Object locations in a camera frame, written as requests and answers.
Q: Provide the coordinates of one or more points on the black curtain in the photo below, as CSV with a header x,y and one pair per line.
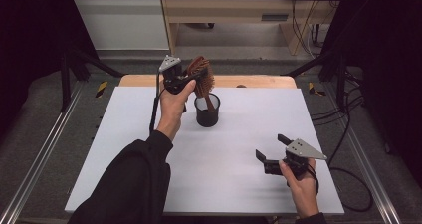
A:
x,y
388,68
30,35

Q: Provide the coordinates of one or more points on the wooden hairbrush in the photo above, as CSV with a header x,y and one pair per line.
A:
x,y
204,84

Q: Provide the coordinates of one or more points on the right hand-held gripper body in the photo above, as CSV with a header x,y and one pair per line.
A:
x,y
298,156

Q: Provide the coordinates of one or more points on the light wooden desk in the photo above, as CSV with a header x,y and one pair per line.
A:
x,y
225,10

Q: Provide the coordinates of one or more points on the yellow black tape strip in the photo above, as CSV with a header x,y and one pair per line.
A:
x,y
313,89
101,89

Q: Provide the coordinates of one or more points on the black mesh pen holder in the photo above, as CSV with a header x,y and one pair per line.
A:
x,y
207,117

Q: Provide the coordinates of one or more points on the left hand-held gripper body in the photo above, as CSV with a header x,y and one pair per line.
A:
x,y
172,74

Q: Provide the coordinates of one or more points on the person's right hand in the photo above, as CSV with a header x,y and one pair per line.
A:
x,y
302,190

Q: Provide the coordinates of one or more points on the person's left hand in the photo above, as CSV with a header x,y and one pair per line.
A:
x,y
172,108

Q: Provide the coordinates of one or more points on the white cabinet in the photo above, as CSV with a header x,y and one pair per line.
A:
x,y
122,21

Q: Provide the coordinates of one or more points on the black stand leg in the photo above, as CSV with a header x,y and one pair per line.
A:
x,y
340,81
66,81

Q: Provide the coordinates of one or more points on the metal floor rail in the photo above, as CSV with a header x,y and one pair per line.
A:
x,y
371,171
36,164

